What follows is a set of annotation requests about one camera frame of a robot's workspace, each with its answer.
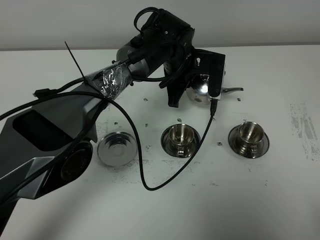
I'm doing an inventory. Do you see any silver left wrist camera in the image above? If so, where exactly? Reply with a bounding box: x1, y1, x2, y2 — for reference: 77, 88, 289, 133
194, 49, 226, 100

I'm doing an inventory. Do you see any right stainless steel teacup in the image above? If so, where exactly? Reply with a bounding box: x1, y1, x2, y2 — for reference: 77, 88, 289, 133
237, 121, 265, 153

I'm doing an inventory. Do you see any middle stainless steel saucer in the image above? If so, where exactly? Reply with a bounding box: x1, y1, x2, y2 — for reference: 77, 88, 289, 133
160, 125, 201, 158

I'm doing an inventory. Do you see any stainless steel teacup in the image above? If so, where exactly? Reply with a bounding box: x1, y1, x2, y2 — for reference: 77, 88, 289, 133
237, 121, 265, 153
168, 123, 195, 158

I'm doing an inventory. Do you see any loose black usb plug cable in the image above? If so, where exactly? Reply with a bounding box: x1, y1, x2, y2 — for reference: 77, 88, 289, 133
32, 77, 86, 99

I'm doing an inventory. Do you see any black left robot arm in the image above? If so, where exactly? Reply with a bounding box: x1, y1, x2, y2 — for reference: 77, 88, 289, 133
0, 7, 195, 228

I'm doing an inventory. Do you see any stainless steel saucer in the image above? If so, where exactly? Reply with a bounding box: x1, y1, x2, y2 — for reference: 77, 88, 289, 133
160, 125, 201, 158
228, 124, 270, 159

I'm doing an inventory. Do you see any middle stainless steel teacup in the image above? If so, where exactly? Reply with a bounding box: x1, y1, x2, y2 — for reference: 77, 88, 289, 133
168, 123, 195, 158

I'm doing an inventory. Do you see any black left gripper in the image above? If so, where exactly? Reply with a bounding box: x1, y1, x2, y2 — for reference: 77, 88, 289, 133
159, 46, 199, 108

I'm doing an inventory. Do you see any steel teapot saucer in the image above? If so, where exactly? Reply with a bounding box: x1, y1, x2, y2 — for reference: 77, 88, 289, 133
97, 131, 138, 167

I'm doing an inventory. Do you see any right stainless steel saucer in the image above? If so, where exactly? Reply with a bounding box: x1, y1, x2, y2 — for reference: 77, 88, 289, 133
228, 124, 270, 159

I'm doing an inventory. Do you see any stainless steel teapot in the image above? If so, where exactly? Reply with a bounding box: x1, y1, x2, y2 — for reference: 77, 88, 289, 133
185, 73, 245, 107

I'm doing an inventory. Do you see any black cable tie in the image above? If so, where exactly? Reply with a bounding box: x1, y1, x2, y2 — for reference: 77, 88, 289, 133
64, 40, 111, 101

